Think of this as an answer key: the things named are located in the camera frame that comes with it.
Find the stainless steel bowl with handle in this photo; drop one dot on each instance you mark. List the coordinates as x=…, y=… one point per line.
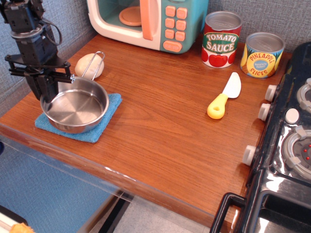
x=79, y=106

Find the white toy egg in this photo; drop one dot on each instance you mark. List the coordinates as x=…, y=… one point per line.
x=89, y=66

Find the orange plate inside microwave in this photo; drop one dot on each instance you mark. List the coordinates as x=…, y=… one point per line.
x=130, y=16

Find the pineapple slices can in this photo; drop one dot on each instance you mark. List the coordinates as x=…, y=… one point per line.
x=261, y=55

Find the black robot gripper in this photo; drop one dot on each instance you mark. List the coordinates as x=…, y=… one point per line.
x=38, y=55

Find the tomato sauce can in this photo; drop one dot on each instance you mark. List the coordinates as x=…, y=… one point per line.
x=220, y=38

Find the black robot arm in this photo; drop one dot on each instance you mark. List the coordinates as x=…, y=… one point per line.
x=24, y=16

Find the teal toy microwave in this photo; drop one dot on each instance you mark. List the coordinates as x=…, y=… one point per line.
x=166, y=25

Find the blue folded towel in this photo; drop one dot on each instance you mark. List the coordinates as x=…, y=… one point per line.
x=91, y=136

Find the yellow handled toy knife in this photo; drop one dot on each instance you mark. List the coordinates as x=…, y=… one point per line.
x=216, y=109

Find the black toy stove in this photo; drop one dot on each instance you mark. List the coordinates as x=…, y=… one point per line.
x=278, y=188

